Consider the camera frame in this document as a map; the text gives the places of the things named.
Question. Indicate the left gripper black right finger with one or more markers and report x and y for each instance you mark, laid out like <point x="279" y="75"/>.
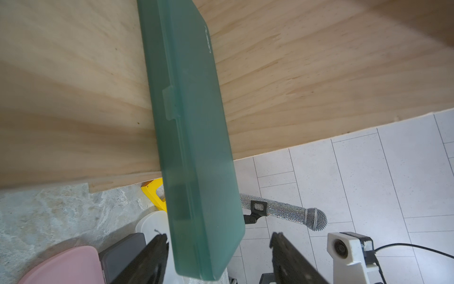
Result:
<point x="289" y="265"/>

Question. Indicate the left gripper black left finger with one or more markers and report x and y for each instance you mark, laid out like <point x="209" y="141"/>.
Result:
<point x="149" y="266"/>

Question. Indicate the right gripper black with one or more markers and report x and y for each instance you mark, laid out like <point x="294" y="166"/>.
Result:
<point x="268" y="278"/>

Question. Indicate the clear white pencil case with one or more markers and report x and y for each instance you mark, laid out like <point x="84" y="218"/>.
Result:
<point x="157" y="223"/>

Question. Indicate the pink pencil case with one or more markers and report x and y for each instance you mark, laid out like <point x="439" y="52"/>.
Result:
<point x="78" y="265"/>

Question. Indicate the dark green pencil case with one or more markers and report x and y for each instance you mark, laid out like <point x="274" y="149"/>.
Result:
<point x="203" y="200"/>

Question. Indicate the wooden two-tier shelf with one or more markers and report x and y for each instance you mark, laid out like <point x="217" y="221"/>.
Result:
<point x="75" y="104"/>

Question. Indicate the silver microphone on stand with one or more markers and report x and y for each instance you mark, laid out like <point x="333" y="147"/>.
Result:
<point x="313" y="218"/>

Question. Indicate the yellow frame block with hole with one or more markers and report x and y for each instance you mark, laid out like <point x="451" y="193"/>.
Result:
<point x="154" y="191"/>

